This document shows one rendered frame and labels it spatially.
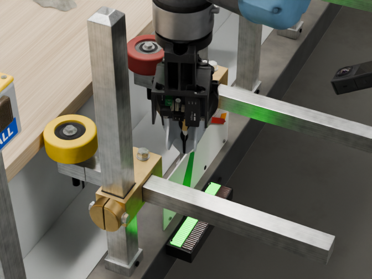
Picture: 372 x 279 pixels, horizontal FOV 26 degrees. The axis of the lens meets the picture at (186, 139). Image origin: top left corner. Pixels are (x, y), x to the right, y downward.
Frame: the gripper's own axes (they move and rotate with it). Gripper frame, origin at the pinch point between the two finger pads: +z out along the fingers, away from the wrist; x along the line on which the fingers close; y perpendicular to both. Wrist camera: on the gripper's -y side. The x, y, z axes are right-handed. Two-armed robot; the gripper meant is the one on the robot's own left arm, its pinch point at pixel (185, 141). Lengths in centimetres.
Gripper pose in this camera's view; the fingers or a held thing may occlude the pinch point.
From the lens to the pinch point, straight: 113.3
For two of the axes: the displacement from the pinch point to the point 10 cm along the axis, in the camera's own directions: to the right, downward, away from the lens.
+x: 9.9, 0.7, -0.8
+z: 0.0, 7.7, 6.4
